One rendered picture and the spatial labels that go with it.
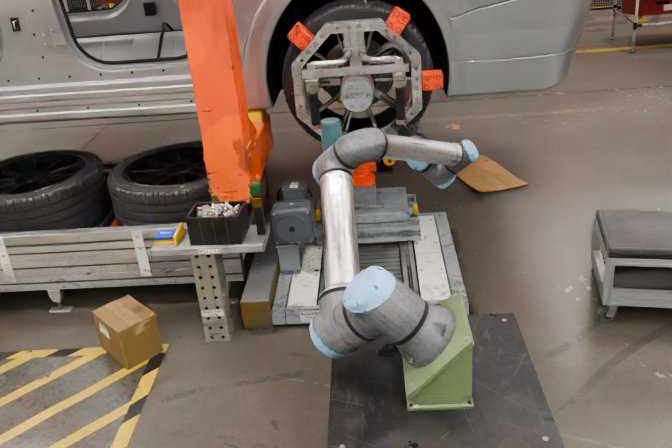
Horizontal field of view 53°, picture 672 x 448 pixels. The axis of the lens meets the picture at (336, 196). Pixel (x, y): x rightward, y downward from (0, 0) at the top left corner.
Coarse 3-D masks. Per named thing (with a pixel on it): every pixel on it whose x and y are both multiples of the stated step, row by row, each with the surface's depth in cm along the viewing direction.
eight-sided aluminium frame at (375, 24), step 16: (320, 32) 275; (336, 32) 274; (384, 32) 274; (304, 64) 280; (416, 64) 278; (416, 80) 281; (304, 96) 290; (416, 96) 284; (304, 112) 289; (416, 112) 287
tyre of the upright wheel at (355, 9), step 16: (336, 0) 296; (352, 0) 287; (368, 0) 287; (320, 16) 280; (336, 16) 280; (352, 16) 280; (368, 16) 279; (384, 16) 279; (416, 32) 283; (288, 48) 288; (416, 48) 284; (288, 64) 289; (432, 64) 288; (288, 80) 292; (288, 96) 295; (304, 128) 301
